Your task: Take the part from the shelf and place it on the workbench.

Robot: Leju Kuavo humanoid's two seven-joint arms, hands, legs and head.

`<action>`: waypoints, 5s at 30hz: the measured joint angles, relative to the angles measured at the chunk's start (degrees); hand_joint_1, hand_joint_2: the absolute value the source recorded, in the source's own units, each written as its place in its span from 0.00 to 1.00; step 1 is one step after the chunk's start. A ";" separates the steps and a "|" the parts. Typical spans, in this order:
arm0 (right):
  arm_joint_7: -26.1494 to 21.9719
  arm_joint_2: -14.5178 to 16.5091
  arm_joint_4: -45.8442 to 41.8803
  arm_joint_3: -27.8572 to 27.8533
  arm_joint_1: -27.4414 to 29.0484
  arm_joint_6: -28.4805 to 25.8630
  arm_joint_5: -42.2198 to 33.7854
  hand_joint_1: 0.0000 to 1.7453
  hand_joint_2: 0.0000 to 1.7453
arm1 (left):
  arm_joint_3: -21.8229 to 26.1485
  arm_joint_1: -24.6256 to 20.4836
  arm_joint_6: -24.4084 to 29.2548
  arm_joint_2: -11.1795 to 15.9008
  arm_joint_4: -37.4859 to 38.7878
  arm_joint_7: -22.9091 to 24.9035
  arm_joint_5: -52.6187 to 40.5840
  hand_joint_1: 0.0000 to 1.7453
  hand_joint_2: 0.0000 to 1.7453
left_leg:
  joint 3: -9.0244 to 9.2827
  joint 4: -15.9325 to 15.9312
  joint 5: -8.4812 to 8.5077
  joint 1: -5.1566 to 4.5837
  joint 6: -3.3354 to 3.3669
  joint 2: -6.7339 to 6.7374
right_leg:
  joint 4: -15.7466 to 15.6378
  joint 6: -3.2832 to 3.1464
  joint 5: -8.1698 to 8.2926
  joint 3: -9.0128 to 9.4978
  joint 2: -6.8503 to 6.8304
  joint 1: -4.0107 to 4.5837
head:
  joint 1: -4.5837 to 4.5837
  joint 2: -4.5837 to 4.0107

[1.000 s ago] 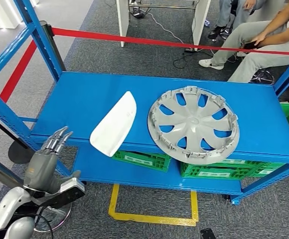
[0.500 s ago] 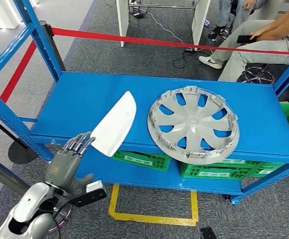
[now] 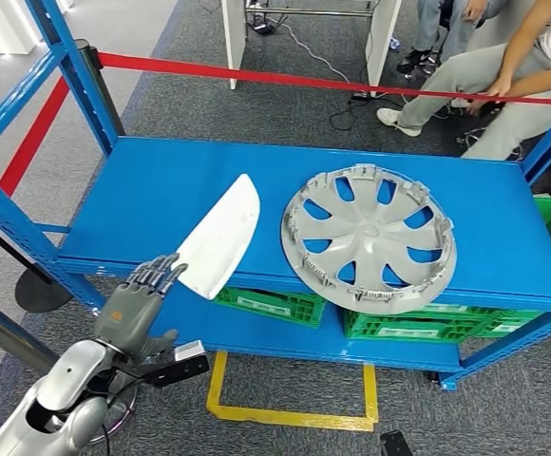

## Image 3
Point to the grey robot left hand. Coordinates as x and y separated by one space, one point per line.
128 315

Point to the white plastic panel part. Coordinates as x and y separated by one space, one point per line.
218 245

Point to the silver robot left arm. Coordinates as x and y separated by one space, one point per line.
71 371

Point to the blue metal shelf rack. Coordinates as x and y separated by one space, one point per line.
161 201

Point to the black pole stanchion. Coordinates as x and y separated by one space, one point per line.
42 292

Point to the chrome stanchion with round base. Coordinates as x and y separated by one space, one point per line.
9 333

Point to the red barrier belt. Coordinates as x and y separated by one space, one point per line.
257 77
23 151

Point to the grey plastic wheel hubcap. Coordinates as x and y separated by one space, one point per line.
370 236

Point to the black power strip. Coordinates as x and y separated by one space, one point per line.
363 96

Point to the small purple object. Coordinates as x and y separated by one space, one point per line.
394 44

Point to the person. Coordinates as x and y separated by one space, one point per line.
429 25
456 78

